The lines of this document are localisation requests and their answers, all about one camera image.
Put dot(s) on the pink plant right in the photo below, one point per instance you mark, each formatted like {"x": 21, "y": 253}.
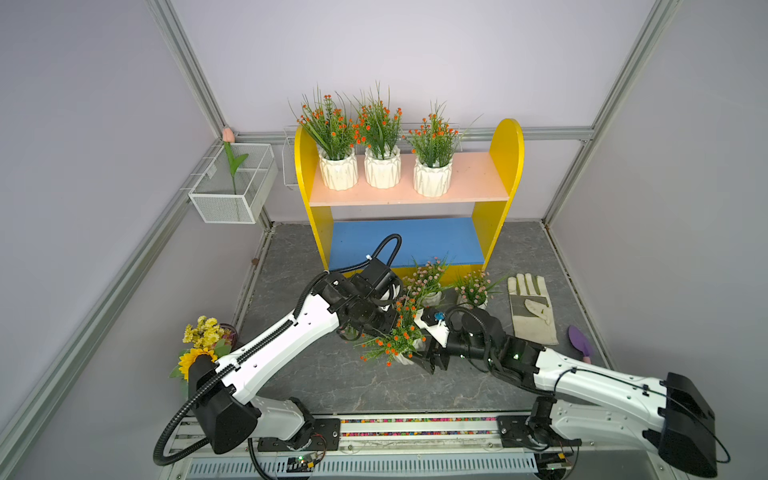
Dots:
{"x": 475, "y": 289}

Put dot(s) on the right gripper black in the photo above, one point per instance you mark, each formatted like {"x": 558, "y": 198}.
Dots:
{"x": 434, "y": 350}

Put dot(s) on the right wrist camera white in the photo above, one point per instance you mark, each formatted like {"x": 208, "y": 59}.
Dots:
{"x": 433, "y": 328}

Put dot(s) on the pink plant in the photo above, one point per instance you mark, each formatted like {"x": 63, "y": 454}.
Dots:
{"x": 475, "y": 289}
{"x": 424, "y": 285}

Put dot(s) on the beige gardening glove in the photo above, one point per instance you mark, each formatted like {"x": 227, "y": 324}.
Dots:
{"x": 531, "y": 309}

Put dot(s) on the purple garden trowel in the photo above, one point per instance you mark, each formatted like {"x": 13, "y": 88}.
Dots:
{"x": 581, "y": 343}

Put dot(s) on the pink plant back centre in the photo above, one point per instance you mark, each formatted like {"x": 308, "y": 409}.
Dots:
{"x": 424, "y": 285}

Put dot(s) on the yellow sunflower bouquet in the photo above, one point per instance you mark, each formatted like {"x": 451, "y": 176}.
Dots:
{"x": 206, "y": 337}

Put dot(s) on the white mesh hanging basket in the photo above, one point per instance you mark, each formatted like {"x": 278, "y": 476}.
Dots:
{"x": 212, "y": 194}

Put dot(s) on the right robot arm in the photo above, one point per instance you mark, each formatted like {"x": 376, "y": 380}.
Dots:
{"x": 575, "y": 400}

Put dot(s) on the orange plant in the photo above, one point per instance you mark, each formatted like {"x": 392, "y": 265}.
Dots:
{"x": 401, "y": 341}
{"x": 434, "y": 143}
{"x": 378, "y": 131}
{"x": 326, "y": 121}

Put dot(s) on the pink artificial tulip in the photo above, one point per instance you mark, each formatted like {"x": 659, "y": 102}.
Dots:
{"x": 234, "y": 161}

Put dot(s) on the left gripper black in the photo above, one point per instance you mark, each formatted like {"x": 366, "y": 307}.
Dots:
{"x": 386, "y": 328}

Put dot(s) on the yellow rack pink blue shelves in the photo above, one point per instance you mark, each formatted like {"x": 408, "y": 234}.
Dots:
{"x": 488, "y": 180}

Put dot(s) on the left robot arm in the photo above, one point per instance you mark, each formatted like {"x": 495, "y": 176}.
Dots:
{"x": 224, "y": 408}

